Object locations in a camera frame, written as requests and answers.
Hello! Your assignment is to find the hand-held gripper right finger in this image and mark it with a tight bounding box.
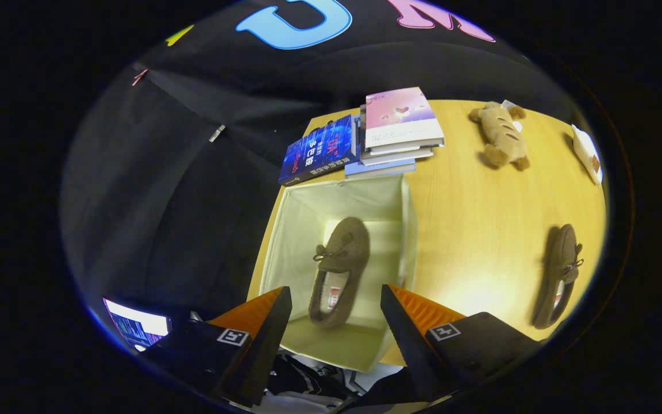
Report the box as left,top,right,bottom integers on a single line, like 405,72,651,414
380,284,541,403

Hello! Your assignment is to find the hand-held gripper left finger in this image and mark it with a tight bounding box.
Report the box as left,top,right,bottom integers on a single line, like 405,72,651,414
138,286,293,408

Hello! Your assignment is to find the brown slipper shoe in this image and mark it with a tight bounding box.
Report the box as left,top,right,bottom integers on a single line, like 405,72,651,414
532,224,584,329
309,217,371,329

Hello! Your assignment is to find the cream fabric storage box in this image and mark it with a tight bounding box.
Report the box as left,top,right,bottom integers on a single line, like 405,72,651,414
259,174,419,373

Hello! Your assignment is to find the laptop screen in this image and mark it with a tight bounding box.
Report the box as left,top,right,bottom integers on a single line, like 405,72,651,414
103,297,170,351

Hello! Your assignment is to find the black backdrop cloth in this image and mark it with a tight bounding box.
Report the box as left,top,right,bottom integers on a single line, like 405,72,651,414
60,0,579,346

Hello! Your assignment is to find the light blue book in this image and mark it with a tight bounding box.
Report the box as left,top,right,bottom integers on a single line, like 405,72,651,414
344,115,417,178

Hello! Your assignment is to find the grey white book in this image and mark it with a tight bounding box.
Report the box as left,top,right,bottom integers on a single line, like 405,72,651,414
360,141,435,167

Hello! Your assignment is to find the dark blue book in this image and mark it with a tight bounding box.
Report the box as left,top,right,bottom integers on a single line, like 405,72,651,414
278,114,360,186

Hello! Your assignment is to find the brown plush toy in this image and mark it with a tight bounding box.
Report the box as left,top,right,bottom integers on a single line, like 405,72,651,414
468,101,531,171

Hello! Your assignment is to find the pink book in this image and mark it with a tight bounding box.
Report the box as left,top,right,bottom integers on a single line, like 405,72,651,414
364,87,445,151

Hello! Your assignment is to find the white packet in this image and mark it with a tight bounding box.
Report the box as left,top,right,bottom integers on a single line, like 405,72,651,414
571,124,603,185

